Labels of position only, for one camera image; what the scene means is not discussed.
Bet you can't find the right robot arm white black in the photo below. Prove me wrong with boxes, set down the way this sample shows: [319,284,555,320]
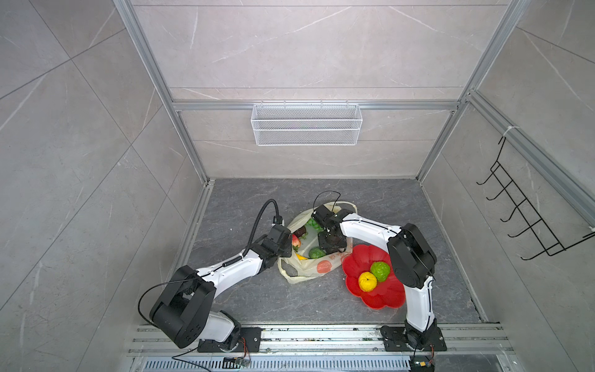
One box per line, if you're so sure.
[312,206,438,350]

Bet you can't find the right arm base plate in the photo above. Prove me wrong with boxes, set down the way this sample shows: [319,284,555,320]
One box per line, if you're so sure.
[380,325,447,352]

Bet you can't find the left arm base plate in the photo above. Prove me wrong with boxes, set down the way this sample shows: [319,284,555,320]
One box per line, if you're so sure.
[198,327,263,353]

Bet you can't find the aluminium mounting rail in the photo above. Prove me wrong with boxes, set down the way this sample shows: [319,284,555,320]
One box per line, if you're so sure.
[127,324,514,358]

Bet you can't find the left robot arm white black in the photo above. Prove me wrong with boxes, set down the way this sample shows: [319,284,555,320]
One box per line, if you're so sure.
[149,225,293,351]

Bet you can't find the white wire mesh basket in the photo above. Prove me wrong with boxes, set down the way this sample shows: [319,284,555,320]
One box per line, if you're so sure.
[250,103,364,147]

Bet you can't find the dark brown fake fruit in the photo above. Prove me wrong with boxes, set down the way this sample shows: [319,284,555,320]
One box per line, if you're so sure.
[294,226,307,238]

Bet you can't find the yellow fake bell pepper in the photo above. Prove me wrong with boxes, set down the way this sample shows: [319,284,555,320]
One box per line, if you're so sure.
[358,271,378,293]

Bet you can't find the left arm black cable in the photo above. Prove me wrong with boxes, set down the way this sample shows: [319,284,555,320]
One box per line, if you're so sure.
[241,198,284,257]

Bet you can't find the black wire hook rack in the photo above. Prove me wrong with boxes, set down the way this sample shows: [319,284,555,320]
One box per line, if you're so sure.
[476,136,594,261]

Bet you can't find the green fake custard apple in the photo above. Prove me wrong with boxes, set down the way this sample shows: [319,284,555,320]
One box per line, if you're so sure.
[370,261,391,283]

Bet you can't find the cream plastic shopping bag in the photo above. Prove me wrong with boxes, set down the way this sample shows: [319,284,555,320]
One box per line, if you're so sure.
[277,208,353,285]

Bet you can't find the green fake grapes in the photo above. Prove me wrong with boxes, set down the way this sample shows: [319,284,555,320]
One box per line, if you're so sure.
[306,219,323,232]

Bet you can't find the red flower-shaped plate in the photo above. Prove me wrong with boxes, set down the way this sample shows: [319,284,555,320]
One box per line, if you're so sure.
[342,244,405,310]

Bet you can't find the green fake pepper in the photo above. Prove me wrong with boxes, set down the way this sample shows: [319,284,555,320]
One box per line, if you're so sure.
[308,247,327,259]

